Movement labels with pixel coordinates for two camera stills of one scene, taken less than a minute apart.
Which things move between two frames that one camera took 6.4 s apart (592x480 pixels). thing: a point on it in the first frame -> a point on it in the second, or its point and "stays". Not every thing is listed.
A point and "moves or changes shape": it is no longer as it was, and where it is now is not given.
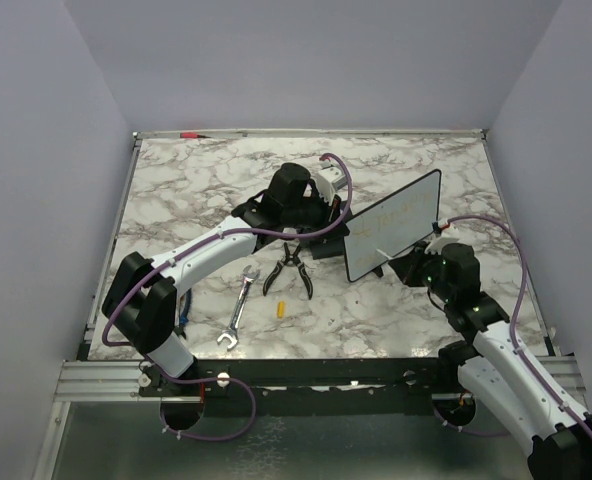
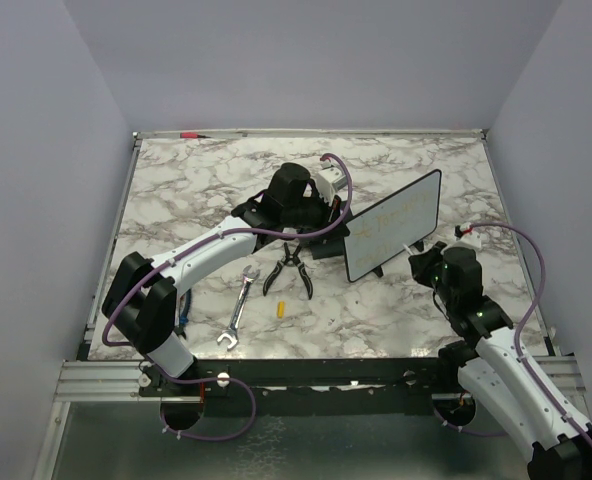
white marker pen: (385, 254) moves or changes shape
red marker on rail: (191, 135) stays
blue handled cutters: (184, 305) stays
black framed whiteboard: (391, 223) stays
